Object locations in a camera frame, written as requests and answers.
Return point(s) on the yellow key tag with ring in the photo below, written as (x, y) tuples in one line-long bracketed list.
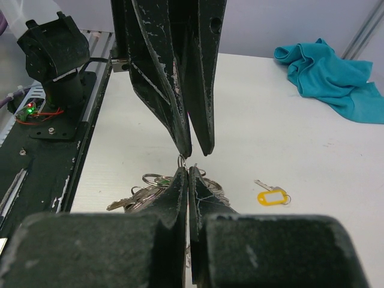
[(271, 195)]

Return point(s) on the teal cloth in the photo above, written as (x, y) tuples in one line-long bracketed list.
[(343, 84)]

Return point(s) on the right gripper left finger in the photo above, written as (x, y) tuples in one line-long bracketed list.
[(142, 249)]

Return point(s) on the right aluminium corner post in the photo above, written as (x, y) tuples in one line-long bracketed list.
[(365, 33)]

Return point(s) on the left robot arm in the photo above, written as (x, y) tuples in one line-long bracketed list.
[(60, 29)]

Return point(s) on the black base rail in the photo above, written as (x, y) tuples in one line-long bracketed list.
[(45, 141)]

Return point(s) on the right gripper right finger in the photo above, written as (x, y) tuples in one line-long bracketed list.
[(229, 249)]

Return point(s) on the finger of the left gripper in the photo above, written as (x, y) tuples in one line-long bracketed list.
[(144, 47), (199, 64)]

